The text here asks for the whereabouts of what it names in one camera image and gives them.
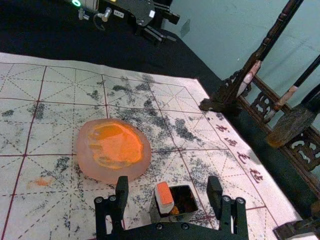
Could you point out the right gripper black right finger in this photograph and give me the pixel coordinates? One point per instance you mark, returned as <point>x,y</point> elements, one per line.
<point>215,192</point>

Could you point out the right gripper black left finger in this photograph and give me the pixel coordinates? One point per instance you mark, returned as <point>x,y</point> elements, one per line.
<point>121,192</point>

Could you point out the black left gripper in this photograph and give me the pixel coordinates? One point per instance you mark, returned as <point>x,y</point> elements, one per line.
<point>130,11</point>

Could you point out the square black seal box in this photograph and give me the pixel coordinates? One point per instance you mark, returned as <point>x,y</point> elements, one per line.
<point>186,198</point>

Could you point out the white seal stamp, orange face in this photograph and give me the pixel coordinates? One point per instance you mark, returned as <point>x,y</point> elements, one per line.
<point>163,197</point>

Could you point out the pink dish with orange paste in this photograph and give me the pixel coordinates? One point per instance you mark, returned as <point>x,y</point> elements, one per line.
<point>112,150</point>

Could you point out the dark carved wooden brush rack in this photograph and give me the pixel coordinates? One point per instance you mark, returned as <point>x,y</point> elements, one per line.
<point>265,107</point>

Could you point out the small brush with pale ferrule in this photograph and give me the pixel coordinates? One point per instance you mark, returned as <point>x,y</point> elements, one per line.
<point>247,78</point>

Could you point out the white felt mat, red grid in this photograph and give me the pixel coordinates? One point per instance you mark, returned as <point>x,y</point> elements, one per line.
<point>50,120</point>

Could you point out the large brush with brown bristles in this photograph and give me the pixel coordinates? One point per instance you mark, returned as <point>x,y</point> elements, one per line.
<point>292,125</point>

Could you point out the black table cloth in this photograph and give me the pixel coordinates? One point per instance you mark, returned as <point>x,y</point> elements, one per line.
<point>50,32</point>

